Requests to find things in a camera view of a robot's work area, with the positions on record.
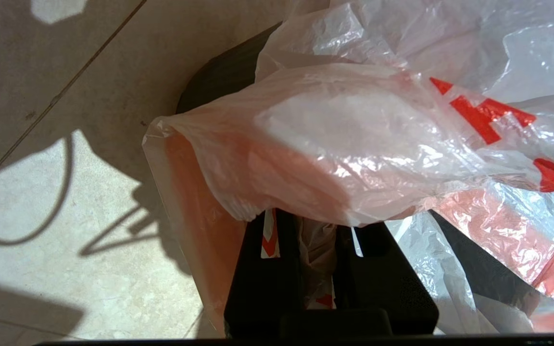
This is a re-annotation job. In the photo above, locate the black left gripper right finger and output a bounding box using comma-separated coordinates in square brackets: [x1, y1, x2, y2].
[334, 220, 440, 337]

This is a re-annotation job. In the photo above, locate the white red bin liner bag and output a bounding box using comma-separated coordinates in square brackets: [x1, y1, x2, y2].
[142, 0, 554, 337]

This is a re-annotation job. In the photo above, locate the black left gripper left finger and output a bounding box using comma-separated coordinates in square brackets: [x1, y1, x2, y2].
[224, 208, 306, 338]

